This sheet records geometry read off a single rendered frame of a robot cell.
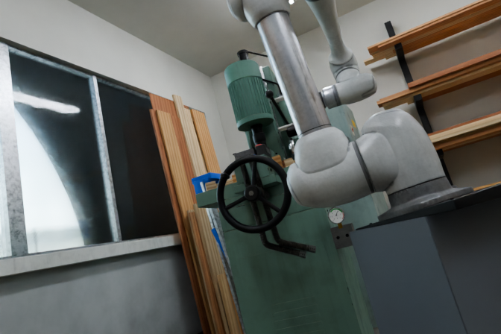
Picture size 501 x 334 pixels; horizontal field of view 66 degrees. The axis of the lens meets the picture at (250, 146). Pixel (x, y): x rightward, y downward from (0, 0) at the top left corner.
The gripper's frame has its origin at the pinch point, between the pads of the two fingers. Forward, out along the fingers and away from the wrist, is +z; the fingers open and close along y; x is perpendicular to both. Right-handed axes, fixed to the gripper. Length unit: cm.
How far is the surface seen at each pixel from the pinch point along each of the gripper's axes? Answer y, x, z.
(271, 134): 3.3, -24.5, 9.5
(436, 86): 69, -177, -106
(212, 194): -25.0, -3.7, 36.4
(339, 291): -73, -12, -5
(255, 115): 6.6, -6.8, 11.4
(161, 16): 174, -91, 96
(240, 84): 23.4, -4.1, 14.5
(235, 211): -34.2, -5.2, 27.9
